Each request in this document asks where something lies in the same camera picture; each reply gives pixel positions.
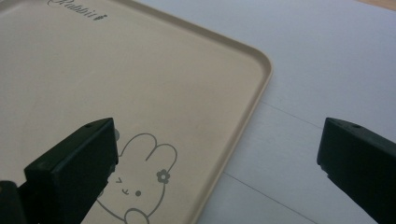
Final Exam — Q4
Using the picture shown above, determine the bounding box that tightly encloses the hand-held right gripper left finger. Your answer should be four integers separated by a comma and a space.
17, 117, 120, 224

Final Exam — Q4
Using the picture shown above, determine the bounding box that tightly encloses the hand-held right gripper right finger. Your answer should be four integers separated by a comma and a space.
316, 117, 396, 224

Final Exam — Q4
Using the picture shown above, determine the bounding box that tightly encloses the beige tray with rabbit print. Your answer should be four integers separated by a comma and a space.
0, 0, 274, 224

